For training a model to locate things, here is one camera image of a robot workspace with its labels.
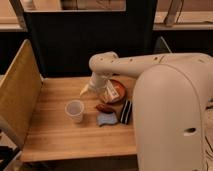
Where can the orange ceramic bowl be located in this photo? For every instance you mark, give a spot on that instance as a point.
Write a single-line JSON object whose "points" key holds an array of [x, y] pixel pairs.
{"points": [[120, 89]]}

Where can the black back panel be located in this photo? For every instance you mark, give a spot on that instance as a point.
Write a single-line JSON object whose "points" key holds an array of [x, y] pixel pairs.
{"points": [[63, 42]]}

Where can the left wooden side panel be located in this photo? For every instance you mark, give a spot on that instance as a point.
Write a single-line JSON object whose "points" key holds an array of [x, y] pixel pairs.
{"points": [[19, 90]]}

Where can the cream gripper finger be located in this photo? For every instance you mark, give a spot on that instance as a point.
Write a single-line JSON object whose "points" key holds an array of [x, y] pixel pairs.
{"points": [[84, 90], [108, 94]]}

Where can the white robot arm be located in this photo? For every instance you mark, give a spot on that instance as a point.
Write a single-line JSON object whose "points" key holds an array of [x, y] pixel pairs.
{"points": [[169, 100]]}

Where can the dark red pepper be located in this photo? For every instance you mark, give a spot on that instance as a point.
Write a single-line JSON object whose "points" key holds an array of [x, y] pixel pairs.
{"points": [[104, 108]]}

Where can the blue sponge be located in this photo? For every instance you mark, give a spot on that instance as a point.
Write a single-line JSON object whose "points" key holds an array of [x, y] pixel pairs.
{"points": [[106, 119]]}

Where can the translucent white cup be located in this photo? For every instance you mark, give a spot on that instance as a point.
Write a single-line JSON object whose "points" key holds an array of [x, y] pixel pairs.
{"points": [[75, 109]]}

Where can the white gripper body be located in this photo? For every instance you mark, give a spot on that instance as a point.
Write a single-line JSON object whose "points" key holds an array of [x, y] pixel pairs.
{"points": [[98, 83]]}

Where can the black white striped block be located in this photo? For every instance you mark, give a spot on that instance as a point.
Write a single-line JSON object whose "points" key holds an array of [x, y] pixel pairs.
{"points": [[126, 112]]}

